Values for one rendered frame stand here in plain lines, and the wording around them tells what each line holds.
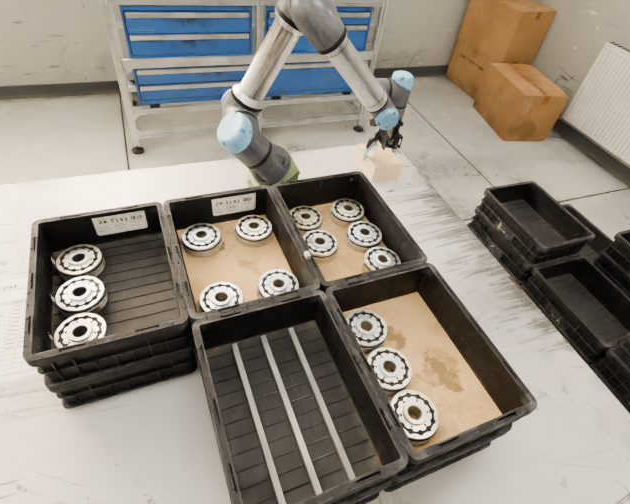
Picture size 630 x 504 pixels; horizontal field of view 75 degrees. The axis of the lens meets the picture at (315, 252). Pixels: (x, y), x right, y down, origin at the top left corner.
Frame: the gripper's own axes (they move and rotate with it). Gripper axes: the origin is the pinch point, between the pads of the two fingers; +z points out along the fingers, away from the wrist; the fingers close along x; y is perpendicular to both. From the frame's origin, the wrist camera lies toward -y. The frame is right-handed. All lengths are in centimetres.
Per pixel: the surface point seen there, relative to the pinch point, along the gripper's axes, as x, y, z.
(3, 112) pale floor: -179, -205, 77
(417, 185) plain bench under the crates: 12.2, 14.1, 5.2
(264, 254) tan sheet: -61, 47, -8
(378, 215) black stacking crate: -26, 45, -14
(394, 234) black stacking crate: -26, 54, -14
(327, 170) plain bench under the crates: -20.5, -3.0, 5.3
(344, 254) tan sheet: -39, 52, -8
